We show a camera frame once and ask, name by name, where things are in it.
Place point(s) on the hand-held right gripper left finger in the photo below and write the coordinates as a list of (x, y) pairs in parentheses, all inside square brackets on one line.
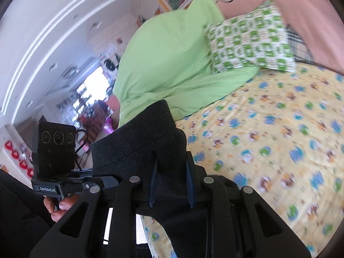
[(152, 185)]

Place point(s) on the green white patterned pillow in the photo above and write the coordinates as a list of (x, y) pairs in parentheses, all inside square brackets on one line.
[(250, 40)]

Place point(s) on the person's left hand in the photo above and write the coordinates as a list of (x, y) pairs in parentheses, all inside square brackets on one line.
[(64, 206)]

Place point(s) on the black pants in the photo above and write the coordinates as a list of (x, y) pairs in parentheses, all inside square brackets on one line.
[(139, 139)]

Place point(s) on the person's left forearm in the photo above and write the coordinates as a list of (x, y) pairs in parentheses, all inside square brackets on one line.
[(18, 215)]

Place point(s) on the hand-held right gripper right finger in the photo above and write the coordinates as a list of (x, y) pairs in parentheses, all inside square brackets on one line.
[(190, 185)]

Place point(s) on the bright window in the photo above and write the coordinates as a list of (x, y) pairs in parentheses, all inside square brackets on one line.
[(94, 86)]

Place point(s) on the pink quilt with plaid hearts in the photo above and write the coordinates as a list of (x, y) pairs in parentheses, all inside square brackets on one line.
[(309, 5)]

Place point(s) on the yellow cartoon bear bedsheet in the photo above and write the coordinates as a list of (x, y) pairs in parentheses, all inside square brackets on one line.
[(268, 139)]

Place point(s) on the light green blanket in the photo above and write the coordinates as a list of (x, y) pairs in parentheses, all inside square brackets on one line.
[(166, 59)]

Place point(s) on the red heart sticker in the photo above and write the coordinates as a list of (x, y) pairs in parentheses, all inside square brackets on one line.
[(9, 145)]

